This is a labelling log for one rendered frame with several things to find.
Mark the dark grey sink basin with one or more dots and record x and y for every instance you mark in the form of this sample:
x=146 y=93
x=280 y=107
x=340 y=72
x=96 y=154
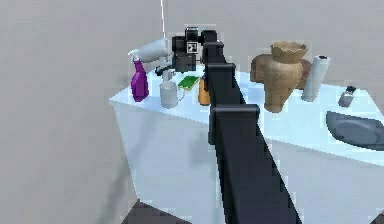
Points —
x=355 y=130

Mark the white paper towel roll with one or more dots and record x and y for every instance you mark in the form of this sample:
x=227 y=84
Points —
x=315 y=78

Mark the tan brown vase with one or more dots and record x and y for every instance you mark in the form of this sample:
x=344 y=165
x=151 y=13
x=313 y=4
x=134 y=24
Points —
x=281 y=78

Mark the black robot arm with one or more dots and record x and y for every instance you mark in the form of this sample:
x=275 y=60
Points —
x=243 y=156

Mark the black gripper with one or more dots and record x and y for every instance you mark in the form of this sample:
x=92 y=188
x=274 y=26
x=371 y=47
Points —
x=182 y=61

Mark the purple spray bottle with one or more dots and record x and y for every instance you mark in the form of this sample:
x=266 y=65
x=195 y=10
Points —
x=140 y=85

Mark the translucent white mug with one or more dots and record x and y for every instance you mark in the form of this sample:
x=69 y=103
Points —
x=169 y=95

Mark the green flat sponge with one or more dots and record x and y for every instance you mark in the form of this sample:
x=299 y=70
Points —
x=188 y=82

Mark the orange bottle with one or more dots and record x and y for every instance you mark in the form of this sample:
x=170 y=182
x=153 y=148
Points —
x=203 y=95

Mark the white grey cone object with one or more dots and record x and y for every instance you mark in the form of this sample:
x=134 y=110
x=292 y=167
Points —
x=154 y=50

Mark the small grey shaker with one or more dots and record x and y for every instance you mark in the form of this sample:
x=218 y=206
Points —
x=346 y=97

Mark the pale blue counter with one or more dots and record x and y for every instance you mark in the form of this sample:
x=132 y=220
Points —
x=173 y=156

